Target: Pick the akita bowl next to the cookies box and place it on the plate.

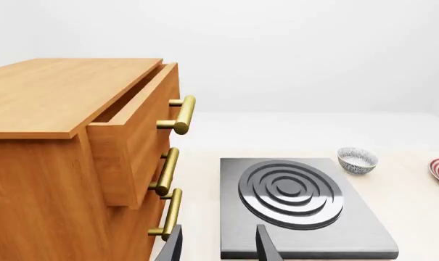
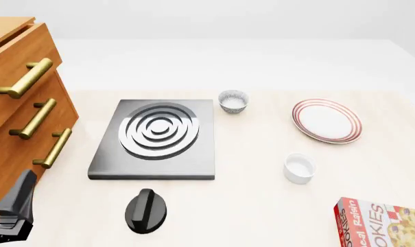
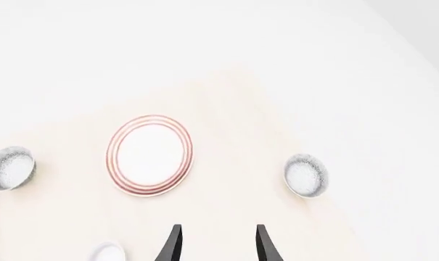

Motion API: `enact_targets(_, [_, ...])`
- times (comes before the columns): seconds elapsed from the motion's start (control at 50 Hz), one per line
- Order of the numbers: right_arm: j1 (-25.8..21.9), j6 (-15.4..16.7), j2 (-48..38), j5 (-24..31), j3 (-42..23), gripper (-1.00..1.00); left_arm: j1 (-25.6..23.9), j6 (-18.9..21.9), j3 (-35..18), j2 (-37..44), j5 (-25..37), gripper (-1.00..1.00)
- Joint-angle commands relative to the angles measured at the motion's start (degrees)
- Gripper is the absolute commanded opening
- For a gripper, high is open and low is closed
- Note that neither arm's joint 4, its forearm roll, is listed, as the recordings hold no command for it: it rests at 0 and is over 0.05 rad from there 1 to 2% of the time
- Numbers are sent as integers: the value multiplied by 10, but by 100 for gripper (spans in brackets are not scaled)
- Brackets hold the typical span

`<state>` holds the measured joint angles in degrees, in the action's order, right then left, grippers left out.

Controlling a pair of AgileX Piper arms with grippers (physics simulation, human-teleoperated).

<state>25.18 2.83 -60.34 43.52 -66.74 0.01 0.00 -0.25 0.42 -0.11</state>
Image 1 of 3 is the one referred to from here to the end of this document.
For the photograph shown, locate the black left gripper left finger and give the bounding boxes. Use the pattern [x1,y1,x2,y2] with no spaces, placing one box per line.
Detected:
[153,224,184,261]

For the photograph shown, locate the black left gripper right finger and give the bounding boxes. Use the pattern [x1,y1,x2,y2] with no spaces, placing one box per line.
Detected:
[255,224,284,261]

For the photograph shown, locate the flat black stove plate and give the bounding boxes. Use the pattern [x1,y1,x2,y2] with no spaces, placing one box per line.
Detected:
[220,157,400,260]

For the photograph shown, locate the patterned white bowl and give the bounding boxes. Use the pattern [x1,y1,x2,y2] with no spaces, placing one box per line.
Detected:
[337,146,379,177]

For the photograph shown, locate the open wooden drawer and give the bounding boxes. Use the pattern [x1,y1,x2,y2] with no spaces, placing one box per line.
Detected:
[86,62,180,211]

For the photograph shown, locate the wooden cabinet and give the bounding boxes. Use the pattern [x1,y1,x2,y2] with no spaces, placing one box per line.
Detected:
[0,57,180,261]

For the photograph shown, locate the brass drawer handle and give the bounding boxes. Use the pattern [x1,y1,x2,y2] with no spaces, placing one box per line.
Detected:
[147,146,180,197]
[147,187,184,241]
[155,94,197,136]

